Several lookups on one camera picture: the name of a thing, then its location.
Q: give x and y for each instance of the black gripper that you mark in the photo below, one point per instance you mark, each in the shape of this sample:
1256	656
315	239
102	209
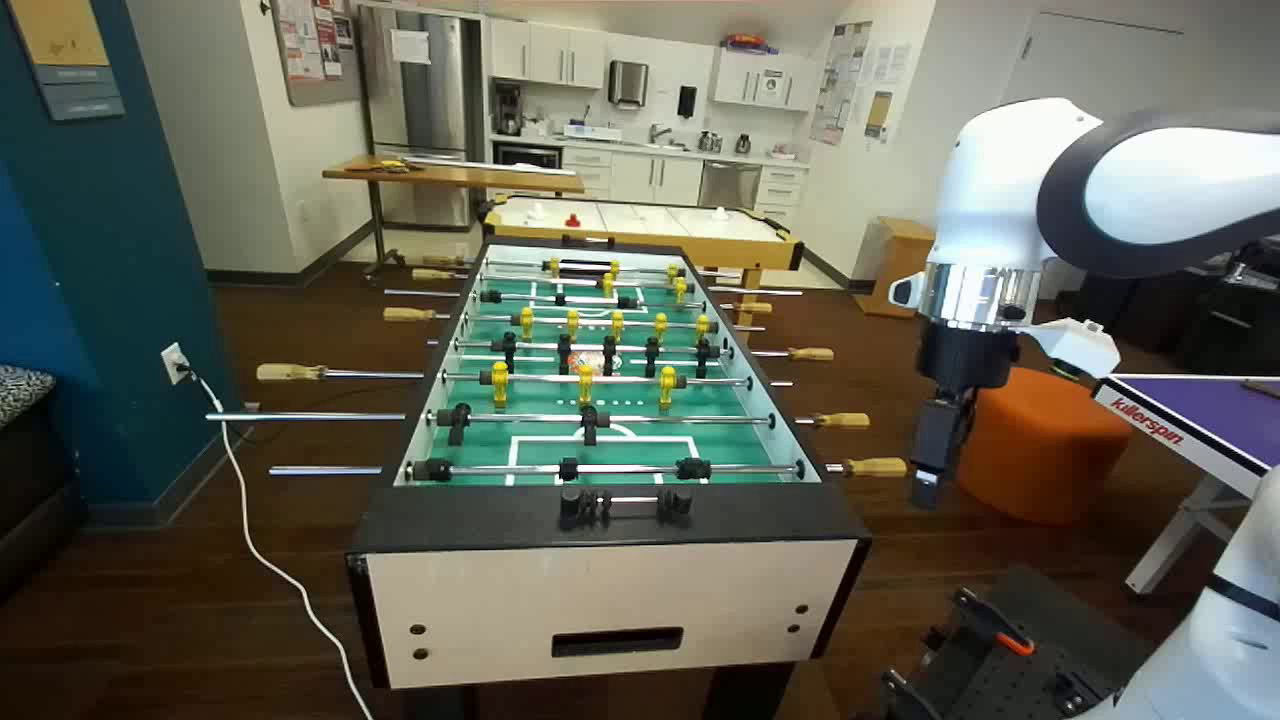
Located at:
971	357

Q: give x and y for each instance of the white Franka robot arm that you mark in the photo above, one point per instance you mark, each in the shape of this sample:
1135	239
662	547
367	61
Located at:
1014	203

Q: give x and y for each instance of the foosball rod five black players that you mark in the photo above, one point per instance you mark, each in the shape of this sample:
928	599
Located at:
810	354

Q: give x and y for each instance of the foosball table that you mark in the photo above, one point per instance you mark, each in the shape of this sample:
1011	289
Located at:
603	601

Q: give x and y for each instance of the foosball rod two yellow players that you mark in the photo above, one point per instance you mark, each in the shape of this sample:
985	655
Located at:
430	272

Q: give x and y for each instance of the foosball rod five yellow players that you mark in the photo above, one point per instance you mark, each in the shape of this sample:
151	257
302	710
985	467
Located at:
406	313

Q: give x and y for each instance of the foosball rod two black players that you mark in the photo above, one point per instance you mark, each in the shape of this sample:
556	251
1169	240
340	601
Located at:
307	417

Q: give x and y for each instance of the orange ottoman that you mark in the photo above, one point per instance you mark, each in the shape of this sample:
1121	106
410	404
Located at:
1047	444

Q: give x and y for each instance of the black clamp orange trigger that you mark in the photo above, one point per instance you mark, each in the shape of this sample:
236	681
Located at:
995	625

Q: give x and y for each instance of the brown cardboard box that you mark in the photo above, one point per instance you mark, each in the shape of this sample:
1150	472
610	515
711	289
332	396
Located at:
905	262

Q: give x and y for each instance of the purple ping pong table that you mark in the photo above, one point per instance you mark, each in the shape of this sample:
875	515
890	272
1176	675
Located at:
1212	414

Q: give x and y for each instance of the black score counter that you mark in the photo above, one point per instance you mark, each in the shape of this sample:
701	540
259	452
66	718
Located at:
621	505

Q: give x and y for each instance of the white kitchen counter cabinets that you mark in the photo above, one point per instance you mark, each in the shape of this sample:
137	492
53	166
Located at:
640	178

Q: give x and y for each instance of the red air hockey mallet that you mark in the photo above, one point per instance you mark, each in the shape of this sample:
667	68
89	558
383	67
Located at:
575	223

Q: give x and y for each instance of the paper towel dispenser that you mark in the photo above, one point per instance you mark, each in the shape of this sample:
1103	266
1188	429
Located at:
628	82

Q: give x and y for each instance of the black coffee machine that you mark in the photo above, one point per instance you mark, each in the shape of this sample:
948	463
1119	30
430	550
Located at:
504	109

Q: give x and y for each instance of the tilted wooden folding table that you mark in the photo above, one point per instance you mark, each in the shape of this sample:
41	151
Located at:
412	168

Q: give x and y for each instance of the stainless steel refrigerator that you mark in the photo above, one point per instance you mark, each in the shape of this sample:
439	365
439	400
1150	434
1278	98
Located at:
420	94

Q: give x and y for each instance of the dark sofa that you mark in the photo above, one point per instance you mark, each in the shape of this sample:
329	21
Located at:
25	492

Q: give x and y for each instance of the grey patterned pillow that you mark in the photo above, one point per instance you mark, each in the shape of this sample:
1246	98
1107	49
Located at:
20	393

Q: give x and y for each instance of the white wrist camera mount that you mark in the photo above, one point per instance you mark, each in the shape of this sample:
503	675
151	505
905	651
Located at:
1081	344

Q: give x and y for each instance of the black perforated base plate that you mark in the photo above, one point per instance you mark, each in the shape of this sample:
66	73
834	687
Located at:
1065	640

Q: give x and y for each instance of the paper wall poster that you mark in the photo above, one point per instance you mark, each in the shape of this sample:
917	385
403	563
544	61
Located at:
883	100
841	82

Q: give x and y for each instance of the white wall cabinet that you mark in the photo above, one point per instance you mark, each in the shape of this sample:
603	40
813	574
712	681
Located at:
544	52
760	82

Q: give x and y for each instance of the wall bulletin board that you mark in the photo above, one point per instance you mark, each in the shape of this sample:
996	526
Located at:
315	45

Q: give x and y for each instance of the white wall outlet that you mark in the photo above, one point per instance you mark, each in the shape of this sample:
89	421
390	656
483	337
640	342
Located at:
174	361

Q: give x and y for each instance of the orange and grey wall poster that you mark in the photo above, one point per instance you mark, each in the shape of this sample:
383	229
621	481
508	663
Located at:
66	52

